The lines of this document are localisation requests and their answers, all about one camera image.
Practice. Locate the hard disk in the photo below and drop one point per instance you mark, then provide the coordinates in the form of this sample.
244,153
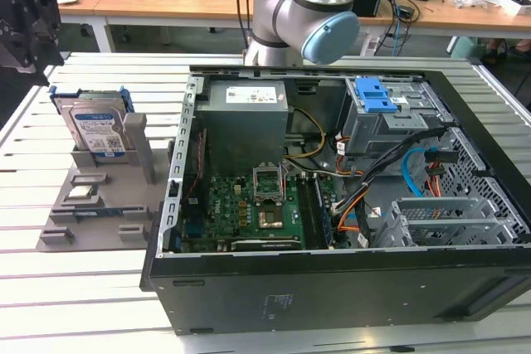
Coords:
97,126

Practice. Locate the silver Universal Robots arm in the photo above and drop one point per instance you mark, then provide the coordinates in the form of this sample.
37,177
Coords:
290,10

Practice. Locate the grey disk bay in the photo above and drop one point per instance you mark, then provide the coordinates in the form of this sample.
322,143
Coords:
439,221

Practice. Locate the long wooden desk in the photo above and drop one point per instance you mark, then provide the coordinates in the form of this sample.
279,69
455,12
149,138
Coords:
166,3

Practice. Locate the silver CPU chip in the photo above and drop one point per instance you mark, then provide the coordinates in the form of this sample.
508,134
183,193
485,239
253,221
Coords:
81,192

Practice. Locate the grey parts rack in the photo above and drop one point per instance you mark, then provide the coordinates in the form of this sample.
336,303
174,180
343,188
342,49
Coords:
116,188

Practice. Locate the loose RAM stick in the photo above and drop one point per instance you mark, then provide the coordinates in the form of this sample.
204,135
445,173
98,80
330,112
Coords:
97,212

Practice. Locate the grey power supply unit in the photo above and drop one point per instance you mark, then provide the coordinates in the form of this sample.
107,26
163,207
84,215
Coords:
240,130

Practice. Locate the green motherboard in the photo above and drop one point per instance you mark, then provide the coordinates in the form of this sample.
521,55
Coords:
224,205

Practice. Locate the CPU socket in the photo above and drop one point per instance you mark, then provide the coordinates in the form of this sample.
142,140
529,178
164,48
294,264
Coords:
269,219

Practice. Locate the black graphics card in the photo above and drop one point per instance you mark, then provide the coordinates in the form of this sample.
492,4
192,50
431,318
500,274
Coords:
265,245

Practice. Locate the white power strip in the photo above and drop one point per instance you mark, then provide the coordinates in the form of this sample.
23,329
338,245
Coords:
369,46

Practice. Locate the installed RAM stick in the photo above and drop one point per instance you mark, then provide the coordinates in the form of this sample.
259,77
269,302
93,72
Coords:
323,213

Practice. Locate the blue drive cage latch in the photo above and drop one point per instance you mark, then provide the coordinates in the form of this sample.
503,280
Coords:
371,95

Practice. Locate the grey drive cage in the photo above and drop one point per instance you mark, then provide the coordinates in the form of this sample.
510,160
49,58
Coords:
373,130

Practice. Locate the black open PC case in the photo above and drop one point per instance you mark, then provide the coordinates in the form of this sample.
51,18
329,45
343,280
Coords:
332,287

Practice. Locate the teal bin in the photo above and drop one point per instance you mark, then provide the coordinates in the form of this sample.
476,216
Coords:
464,47

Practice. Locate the white box with black insert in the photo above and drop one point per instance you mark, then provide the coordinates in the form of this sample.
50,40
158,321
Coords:
514,3

